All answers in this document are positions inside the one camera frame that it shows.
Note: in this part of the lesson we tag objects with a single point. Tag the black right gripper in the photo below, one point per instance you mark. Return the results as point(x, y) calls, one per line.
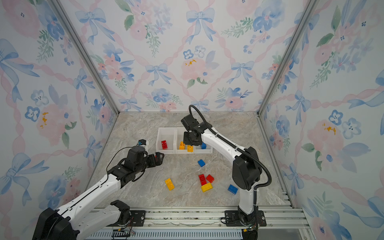
point(185, 138)

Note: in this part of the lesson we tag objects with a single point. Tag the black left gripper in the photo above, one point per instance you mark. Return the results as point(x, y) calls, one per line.
point(154, 162)

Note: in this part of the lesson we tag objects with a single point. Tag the yellow curved lego brick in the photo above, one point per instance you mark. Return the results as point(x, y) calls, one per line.
point(182, 146)

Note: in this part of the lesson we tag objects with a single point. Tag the red square lego brick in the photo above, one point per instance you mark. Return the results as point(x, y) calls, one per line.
point(164, 145)

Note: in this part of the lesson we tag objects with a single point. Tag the small blue lego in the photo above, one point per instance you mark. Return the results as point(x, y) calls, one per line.
point(201, 163)

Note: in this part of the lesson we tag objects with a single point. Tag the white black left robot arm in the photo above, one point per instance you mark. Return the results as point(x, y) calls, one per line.
point(52, 225)

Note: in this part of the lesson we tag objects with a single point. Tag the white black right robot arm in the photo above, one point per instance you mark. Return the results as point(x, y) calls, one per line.
point(246, 171)

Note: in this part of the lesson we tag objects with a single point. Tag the red long lego brick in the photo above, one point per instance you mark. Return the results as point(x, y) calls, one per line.
point(202, 179)

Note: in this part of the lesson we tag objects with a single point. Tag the small red lego brick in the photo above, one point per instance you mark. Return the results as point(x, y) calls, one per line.
point(209, 178)

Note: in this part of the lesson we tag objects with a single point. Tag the yellow lego brick center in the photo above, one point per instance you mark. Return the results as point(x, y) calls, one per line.
point(206, 187)

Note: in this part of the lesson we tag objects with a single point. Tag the blue long lego brick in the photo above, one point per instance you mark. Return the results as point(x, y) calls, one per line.
point(232, 189)

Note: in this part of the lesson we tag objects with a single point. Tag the white ribbed vent strip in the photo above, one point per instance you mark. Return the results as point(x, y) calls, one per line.
point(170, 234)

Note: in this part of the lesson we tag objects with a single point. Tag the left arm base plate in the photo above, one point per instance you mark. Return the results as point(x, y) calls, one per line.
point(133, 218)

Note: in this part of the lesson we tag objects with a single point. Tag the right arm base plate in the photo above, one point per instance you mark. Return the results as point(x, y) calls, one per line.
point(239, 219)

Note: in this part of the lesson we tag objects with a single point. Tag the aluminium front rail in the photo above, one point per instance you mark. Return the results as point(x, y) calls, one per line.
point(277, 217)

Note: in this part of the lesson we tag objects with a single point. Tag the left aluminium corner post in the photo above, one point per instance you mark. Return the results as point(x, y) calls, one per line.
point(85, 57)

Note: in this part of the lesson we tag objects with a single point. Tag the aluminium corner post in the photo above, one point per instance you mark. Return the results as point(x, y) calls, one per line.
point(291, 47)
point(85, 57)

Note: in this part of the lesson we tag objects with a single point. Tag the right aluminium corner post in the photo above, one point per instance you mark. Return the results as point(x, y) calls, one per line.
point(291, 47)

